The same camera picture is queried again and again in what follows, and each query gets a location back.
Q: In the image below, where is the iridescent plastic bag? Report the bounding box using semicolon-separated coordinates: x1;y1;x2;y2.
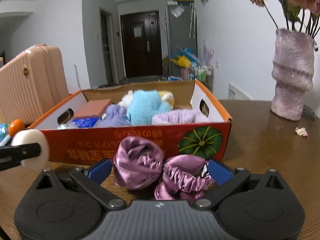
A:
57;122;78;130

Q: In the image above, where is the wire trolley with bottles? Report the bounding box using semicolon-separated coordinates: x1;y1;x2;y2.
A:
188;62;214;92

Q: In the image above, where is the dark brown entrance door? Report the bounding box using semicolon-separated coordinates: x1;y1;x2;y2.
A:
120;11;163;78

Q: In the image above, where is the fluffy lilac headband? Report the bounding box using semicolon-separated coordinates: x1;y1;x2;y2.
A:
151;109;210;125

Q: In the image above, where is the blue tissue pack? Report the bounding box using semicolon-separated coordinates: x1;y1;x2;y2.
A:
0;123;11;147

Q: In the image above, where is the white mop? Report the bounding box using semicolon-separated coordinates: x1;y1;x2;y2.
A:
74;64;81;90

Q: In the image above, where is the white board leaning on wall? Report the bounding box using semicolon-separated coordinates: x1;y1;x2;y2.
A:
228;83;253;101

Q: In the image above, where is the white foam cylinder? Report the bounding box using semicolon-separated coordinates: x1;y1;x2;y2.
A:
11;129;49;171

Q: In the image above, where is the orange cardboard box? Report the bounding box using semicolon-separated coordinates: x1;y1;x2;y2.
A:
29;80;233;165

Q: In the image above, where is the orange tangerine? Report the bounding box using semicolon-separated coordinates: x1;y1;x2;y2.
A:
8;119;25;138

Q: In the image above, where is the lilac knitted cloth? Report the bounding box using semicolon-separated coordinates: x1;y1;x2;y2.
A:
94;104;131;128

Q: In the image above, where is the purple satin scrunchie bonnet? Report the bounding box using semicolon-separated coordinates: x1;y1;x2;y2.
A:
113;137;215;203

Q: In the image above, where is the dried pink rose bouquet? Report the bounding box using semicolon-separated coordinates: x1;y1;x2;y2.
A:
249;0;319;38

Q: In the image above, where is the mauve textured vase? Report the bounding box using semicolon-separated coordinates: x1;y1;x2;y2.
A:
271;28;315;121

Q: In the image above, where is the fallen pink petal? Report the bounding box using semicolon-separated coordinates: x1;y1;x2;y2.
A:
295;127;308;138

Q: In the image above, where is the grey metal cabinet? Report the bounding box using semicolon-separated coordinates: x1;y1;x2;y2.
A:
165;1;197;56

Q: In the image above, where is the blue plush toy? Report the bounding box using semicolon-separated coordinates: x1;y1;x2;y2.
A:
127;100;172;126

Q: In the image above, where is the yellow and blue bags pile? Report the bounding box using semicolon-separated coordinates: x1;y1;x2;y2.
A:
169;47;201;68

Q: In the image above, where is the blue small packet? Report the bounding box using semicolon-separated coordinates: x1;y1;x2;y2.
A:
72;117;100;128

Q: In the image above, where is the pink ribbed suitcase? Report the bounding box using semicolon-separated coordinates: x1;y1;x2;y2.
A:
1;44;69;125

